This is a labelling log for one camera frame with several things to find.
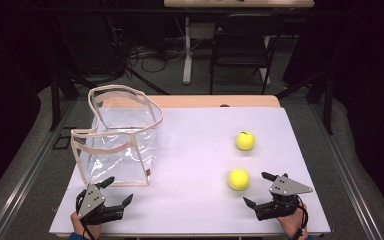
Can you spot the white table sheet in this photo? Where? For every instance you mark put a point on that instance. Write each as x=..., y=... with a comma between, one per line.
x=193, y=160

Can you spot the yellow tennis ball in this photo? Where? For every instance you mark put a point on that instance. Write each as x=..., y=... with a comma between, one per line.
x=245, y=140
x=238, y=179

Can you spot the person's right hand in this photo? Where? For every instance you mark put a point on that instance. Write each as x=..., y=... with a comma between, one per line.
x=291, y=225

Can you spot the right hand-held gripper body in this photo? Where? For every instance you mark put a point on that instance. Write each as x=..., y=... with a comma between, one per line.
x=285, y=188

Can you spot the wooden desk with white legs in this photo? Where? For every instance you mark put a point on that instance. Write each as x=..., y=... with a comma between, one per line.
x=187, y=50

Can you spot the small black floor frame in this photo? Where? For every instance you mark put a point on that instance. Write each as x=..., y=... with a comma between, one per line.
x=62, y=135

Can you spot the black metal stand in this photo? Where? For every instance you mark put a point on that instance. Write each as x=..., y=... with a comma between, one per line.
x=328, y=106
x=55, y=100

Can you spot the black folding chair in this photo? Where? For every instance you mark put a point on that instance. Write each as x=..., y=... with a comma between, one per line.
x=243, y=50

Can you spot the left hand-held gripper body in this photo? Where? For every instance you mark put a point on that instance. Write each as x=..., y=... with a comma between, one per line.
x=91, y=201

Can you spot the aluminium floor rail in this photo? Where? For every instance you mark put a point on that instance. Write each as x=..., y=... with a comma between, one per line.
x=346, y=173
x=30, y=170

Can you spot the person's left hand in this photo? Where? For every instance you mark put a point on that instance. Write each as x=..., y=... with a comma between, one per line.
x=80, y=226

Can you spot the clear plastic bag beige trim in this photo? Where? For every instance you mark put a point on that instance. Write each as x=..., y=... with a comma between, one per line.
x=113, y=156

